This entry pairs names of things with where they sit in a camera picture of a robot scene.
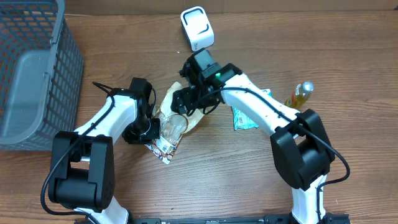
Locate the white barcode scanner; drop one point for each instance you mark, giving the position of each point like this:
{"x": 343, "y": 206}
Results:
{"x": 197, "y": 28}

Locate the green wet wipes pack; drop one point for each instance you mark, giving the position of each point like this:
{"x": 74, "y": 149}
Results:
{"x": 241, "y": 121}

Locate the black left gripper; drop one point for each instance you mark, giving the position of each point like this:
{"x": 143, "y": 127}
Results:
{"x": 131, "y": 138}

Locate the grey plastic mesh basket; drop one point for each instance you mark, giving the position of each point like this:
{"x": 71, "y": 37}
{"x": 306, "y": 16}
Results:
{"x": 41, "y": 74}

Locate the colourful snack packet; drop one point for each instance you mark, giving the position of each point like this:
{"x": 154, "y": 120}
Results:
{"x": 163, "y": 151}

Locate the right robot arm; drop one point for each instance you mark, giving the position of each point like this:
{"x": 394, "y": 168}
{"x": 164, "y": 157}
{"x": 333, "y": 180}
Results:
{"x": 300, "y": 145}

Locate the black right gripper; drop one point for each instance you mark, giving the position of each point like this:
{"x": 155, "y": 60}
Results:
{"x": 182, "y": 100}

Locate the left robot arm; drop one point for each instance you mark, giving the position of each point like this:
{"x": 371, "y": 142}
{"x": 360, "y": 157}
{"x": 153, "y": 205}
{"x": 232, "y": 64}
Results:
{"x": 81, "y": 180}

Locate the brown Pantree bag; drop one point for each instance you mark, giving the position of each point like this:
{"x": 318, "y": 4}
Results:
{"x": 172, "y": 124}

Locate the yellow Vim dish soap bottle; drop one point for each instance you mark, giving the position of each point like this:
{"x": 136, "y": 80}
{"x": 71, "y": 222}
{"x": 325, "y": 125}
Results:
{"x": 300, "y": 95}

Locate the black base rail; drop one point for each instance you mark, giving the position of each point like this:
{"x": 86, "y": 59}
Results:
{"x": 329, "y": 218}

